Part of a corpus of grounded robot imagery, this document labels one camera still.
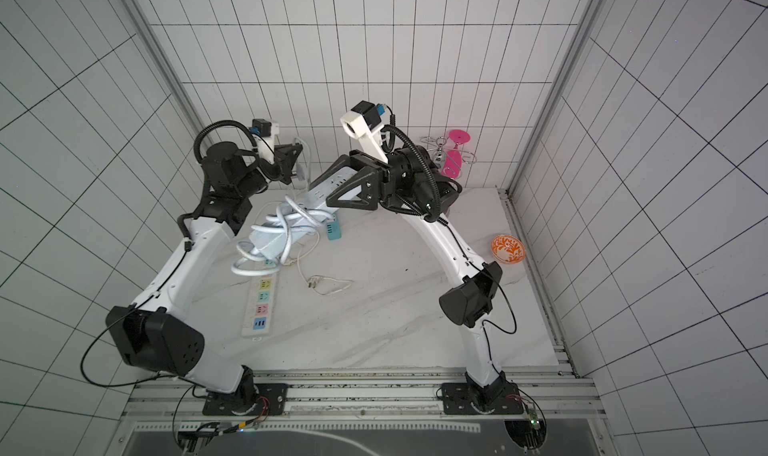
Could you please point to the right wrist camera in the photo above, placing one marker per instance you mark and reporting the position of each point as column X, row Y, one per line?
column 363, row 123

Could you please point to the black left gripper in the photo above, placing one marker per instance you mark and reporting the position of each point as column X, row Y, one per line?
column 287, row 158

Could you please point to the white multicolour power strip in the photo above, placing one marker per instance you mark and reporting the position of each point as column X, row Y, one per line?
column 260, row 305

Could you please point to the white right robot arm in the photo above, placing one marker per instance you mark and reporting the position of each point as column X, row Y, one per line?
column 467, row 304

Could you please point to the orange patterned ceramic bowl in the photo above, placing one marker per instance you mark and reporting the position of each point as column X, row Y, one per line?
column 508, row 249

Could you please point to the chrome glass holder stand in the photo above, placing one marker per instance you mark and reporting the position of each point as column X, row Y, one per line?
column 434, row 145

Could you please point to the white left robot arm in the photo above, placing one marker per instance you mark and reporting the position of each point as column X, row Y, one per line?
column 151, row 333

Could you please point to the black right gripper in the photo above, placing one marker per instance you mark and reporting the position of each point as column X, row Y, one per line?
column 383, row 178

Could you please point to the pink plastic wine glass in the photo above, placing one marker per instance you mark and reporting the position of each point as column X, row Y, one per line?
column 453, row 152

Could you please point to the aluminium mounting rail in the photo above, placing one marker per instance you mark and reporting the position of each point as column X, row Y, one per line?
column 556, row 393

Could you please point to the teal power strip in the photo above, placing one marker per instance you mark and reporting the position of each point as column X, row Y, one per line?
column 333, row 228

